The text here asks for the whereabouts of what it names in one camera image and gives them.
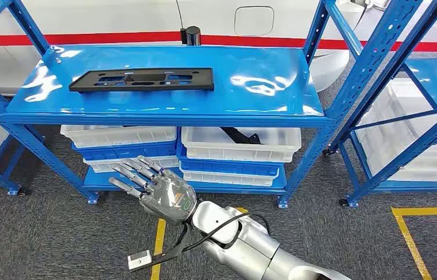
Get blue plastic bin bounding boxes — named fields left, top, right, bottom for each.
left=176, top=141, right=284, bottom=177
left=72, top=141, right=177, bottom=162

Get black plastic frame part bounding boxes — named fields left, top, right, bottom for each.
left=68, top=67, right=215, bottom=93

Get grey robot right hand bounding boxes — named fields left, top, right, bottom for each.
left=109, top=155, right=198, bottom=225

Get red barrier belt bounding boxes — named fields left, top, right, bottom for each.
left=0, top=31, right=437, bottom=53

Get black stanchion post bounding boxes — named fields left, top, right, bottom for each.
left=180, top=26, right=201, bottom=46

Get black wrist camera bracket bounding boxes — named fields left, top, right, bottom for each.
left=141, top=222, right=194, bottom=270

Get black plastic part in bin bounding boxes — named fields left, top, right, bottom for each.
left=220, top=127, right=263, bottom=145

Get yellow floor tape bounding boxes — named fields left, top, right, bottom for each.
left=149, top=207, right=249, bottom=280
left=391, top=206, right=437, bottom=280

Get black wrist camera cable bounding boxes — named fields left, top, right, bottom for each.
left=193, top=213, right=271, bottom=248

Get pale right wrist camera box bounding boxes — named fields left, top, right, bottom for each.
left=127, top=250, right=153, bottom=271

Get white car body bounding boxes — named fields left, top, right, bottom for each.
left=0, top=0, right=366, bottom=96

